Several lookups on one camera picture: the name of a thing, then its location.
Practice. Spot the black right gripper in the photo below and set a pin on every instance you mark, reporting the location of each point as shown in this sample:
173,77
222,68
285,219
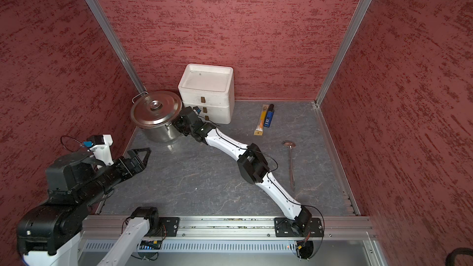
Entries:
178,122

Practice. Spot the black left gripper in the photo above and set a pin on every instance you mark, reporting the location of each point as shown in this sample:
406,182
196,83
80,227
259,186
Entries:
128,170

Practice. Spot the stainless steel pot lid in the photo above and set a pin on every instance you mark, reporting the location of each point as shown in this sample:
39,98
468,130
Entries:
156,109

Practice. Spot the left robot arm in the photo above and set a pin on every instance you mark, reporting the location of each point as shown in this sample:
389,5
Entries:
50,234

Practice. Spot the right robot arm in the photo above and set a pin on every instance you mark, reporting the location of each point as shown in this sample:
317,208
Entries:
251,162

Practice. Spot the white three-drawer organizer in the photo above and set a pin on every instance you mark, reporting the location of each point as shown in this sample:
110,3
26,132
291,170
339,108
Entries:
211,88

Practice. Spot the blue black stapler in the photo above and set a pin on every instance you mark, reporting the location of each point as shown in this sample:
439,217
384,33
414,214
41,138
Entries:
269,116

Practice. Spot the small green circuit board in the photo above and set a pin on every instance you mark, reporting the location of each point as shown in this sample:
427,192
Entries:
150,245

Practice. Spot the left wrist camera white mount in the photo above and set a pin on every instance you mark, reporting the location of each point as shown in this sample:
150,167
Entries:
100,145

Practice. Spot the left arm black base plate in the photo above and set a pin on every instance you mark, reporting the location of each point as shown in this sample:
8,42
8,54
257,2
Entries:
163,227

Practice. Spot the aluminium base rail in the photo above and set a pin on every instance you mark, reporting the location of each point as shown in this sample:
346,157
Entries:
240,234

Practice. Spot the aluminium corner post left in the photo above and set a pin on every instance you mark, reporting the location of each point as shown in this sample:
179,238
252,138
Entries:
114,41

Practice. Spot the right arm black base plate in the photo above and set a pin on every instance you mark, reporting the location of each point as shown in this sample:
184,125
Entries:
288,228

